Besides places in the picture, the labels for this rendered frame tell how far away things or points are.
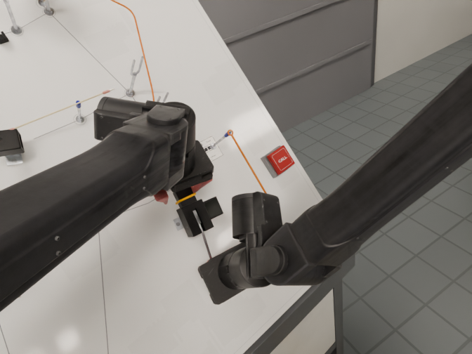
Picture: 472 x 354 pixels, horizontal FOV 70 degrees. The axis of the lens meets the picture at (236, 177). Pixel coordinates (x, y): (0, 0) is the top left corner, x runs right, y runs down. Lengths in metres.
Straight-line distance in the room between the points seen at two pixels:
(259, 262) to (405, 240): 1.73
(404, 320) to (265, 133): 1.25
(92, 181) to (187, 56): 0.57
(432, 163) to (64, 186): 0.30
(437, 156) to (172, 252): 0.50
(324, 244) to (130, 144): 0.22
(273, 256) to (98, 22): 0.60
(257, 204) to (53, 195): 0.28
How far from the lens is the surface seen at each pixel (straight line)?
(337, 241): 0.37
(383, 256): 2.00
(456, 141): 0.34
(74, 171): 0.29
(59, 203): 0.25
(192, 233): 0.60
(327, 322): 1.12
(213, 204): 0.70
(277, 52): 2.78
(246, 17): 2.59
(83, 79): 0.74
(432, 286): 1.94
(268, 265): 0.39
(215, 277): 0.55
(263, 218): 0.45
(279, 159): 0.76
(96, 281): 0.67
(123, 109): 0.46
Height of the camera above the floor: 1.55
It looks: 37 degrees down
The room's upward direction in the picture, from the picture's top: 14 degrees counter-clockwise
